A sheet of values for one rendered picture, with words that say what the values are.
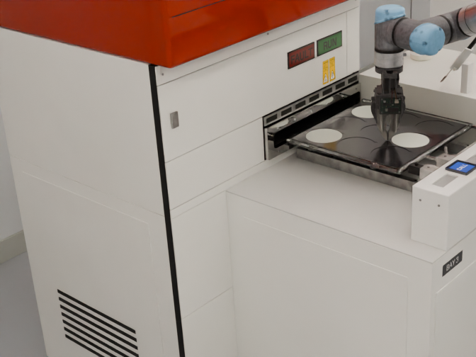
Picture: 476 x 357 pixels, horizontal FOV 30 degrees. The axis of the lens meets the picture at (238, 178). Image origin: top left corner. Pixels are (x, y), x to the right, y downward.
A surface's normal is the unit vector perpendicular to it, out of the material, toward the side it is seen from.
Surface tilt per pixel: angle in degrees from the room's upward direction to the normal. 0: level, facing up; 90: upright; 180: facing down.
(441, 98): 90
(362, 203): 0
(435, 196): 90
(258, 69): 90
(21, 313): 0
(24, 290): 0
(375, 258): 90
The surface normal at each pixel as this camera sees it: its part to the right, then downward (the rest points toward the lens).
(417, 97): -0.67, 0.36
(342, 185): -0.06, -0.90
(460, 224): 0.74, 0.25
